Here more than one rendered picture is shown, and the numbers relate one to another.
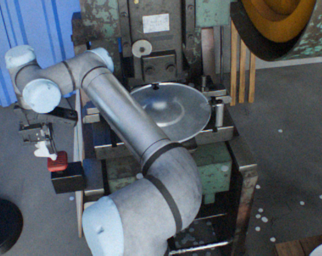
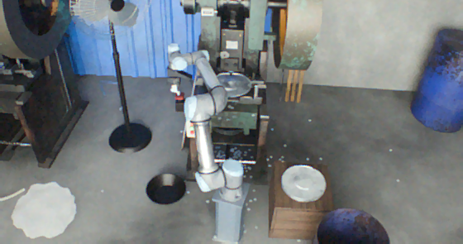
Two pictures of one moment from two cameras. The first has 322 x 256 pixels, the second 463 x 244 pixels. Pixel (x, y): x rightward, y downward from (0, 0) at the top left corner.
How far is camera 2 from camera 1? 121 cm
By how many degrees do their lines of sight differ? 7
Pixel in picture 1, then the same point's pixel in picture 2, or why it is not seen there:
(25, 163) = (159, 109)
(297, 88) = (331, 99)
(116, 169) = not seen: hidden behind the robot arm
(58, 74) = (187, 56)
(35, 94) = (177, 62)
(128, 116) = (208, 74)
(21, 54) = (174, 46)
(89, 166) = not seen: hidden behind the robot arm
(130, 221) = (199, 102)
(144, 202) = (205, 98)
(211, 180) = (247, 121)
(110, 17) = (212, 39)
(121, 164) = not seen: hidden behind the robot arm
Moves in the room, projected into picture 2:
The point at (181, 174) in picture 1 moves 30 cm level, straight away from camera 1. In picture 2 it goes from (219, 93) to (232, 65)
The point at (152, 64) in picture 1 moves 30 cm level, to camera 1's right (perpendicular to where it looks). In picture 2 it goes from (227, 62) to (274, 68)
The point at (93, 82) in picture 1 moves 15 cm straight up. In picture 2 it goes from (199, 62) to (198, 39)
